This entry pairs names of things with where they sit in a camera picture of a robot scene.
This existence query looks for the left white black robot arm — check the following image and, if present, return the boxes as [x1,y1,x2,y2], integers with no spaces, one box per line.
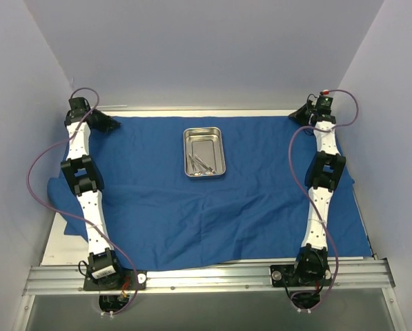
[61,97,124,289]

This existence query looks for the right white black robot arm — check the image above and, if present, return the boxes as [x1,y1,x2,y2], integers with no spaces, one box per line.
[289,91,346,285]

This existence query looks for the steel surgical forceps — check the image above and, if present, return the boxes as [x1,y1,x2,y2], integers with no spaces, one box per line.
[188,153,202,176]

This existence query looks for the stainless steel instrument tray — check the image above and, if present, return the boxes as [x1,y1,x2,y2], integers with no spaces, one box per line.
[183,127,226,179]

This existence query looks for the back aluminium rail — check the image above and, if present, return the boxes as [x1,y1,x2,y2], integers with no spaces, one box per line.
[95,105,128,112]

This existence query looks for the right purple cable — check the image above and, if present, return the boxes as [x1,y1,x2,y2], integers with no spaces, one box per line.
[288,88,360,311]

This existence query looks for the purple cable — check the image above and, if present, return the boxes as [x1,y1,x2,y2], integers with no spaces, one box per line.
[288,88,360,311]
[26,86,139,317]

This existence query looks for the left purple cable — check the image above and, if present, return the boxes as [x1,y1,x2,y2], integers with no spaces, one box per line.
[26,86,139,317]

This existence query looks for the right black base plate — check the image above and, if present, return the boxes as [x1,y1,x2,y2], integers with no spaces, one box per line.
[269,264,332,288]

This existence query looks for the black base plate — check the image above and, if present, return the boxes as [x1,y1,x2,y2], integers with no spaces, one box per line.
[269,264,332,288]
[83,269,147,292]

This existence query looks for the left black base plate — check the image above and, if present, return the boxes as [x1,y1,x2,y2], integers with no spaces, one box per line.
[83,269,147,292]

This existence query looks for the front aluminium rail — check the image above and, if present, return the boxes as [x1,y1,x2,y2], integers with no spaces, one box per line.
[23,258,395,295]

